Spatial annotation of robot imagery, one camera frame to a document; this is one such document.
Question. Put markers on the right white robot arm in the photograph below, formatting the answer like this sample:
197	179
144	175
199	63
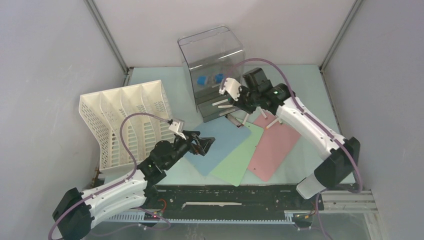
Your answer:
339	155

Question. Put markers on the orange cap marker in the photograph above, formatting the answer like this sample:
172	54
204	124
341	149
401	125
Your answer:
276	120

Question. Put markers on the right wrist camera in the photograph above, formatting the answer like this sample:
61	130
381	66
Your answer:
231	87

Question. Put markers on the metal clipboard clip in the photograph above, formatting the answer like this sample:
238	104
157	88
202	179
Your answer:
233	120

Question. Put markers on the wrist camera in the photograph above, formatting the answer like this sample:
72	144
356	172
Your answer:
231	87
176	126

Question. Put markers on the blue clipboard sheet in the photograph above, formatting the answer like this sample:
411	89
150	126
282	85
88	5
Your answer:
219	128

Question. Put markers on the brown cap marker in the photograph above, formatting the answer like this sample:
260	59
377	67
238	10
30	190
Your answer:
262	112

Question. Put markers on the white plastic file rack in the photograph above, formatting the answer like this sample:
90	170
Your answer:
125	121

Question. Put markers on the teal cap marker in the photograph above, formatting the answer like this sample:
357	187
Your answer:
220	102

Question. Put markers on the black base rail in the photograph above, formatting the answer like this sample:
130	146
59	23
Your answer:
247	203

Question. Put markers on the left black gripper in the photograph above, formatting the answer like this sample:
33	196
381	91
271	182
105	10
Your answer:
202	144

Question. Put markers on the pink clipboard sheet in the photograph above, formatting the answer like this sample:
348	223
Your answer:
274	146

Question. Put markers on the blue eraser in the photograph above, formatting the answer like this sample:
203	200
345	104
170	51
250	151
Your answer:
218	78
202	80

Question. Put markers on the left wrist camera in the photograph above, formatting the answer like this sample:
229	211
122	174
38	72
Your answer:
176	126

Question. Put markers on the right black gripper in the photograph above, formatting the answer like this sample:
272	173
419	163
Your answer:
243	89

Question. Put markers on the dark red cap marker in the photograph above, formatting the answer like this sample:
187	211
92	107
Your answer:
245	120

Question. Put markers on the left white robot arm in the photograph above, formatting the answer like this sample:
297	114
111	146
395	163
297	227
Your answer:
80	211

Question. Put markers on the clear plastic drawer box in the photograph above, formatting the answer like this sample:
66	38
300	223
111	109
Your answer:
208	53

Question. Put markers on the green clipboard sheet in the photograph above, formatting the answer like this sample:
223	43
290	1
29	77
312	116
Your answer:
234	166

